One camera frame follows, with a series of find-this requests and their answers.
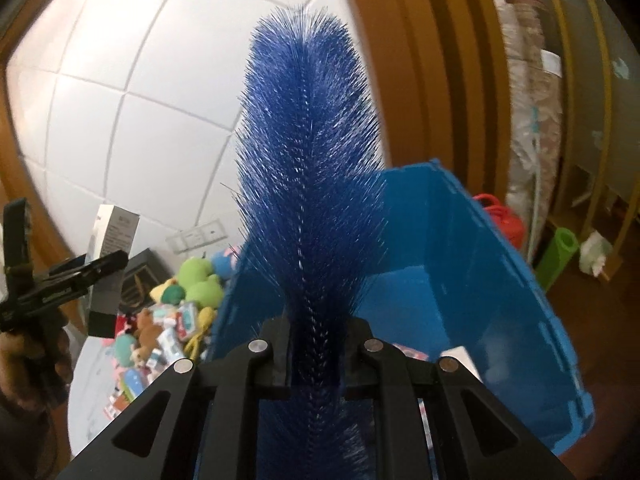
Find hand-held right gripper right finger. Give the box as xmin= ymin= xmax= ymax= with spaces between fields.
xmin=345 ymin=317 xmax=573 ymax=480

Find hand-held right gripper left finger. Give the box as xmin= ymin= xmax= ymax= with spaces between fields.
xmin=57 ymin=317 xmax=293 ymax=480

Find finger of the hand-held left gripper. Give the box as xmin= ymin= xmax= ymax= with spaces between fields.
xmin=30 ymin=249 xmax=130 ymax=311

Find tall white black box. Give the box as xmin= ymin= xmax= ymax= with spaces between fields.
xmin=86 ymin=204 xmax=140 ymax=339

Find blue plastic container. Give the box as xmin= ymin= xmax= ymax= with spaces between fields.
xmin=192 ymin=159 xmax=597 ymax=480

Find blue bristle brush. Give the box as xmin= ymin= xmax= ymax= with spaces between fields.
xmin=220 ymin=4 xmax=388 ymax=480

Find red container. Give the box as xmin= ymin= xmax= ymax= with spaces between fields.
xmin=472 ymin=192 xmax=526 ymax=252

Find person's left hand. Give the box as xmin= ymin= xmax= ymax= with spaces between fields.
xmin=0 ymin=305 xmax=74 ymax=411

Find dark box with gold emblem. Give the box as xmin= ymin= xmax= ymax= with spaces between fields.
xmin=120 ymin=249 xmax=169 ymax=307

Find pink printed packet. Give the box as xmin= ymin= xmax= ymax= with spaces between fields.
xmin=392 ymin=342 xmax=431 ymax=362

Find pile of toys and packets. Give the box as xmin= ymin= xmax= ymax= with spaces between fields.
xmin=102 ymin=245 xmax=236 ymax=421

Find green frog plush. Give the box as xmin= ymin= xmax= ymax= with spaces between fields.
xmin=177 ymin=256 xmax=226 ymax=309

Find green foam roll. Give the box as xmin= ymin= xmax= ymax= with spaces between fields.
xmin=532 ymin=227 xmax=580 ymax=294

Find crumpled white tissue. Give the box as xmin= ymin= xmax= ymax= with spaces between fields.
xmin=579 ymin=232 xmax=614 ymax=277

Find plastic-wrapped fabric roll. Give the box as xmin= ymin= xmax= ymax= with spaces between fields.
xmin=500 ymin=0 xmax=569 ymax=261

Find grey yellow-framed cabinet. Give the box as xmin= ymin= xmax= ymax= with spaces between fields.
xmin=515 ymin=0 xmax=640 ymax=283

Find white wall socket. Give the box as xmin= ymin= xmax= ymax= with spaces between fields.
xmin=166 ymin=219 xmax=227 ymax=254

